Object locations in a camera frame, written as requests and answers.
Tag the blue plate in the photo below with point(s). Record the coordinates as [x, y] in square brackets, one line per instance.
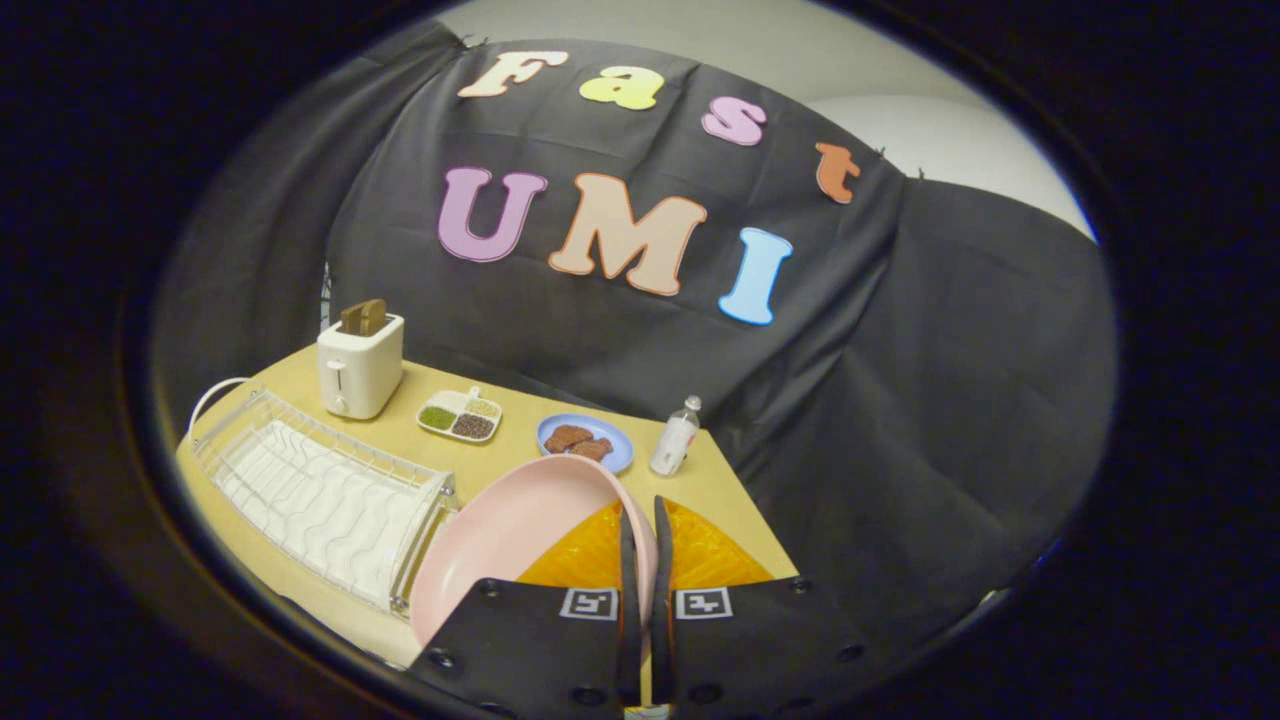
[588, 441]

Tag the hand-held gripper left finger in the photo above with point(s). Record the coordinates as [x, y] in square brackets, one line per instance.
[628, 590]

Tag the brown bread piece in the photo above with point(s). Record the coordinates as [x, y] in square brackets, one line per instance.
[593, 449]
[567, 437]

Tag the clear plastic bottle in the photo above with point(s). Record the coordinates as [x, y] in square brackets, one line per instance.
[675, 437]

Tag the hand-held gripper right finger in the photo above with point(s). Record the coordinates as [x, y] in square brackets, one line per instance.
[662, 590]

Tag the brown toast slice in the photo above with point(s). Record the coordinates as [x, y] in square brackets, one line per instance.
[364, 317]

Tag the black backdrop cloth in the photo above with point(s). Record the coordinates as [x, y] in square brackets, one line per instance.
[640, 330]

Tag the white toaster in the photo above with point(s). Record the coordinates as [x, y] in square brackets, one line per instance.
[358, 368]

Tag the pink plate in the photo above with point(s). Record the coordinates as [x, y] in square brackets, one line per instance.
[510, 535]

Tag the white divided dish with beans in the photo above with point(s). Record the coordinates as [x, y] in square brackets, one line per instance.
[459, 415]

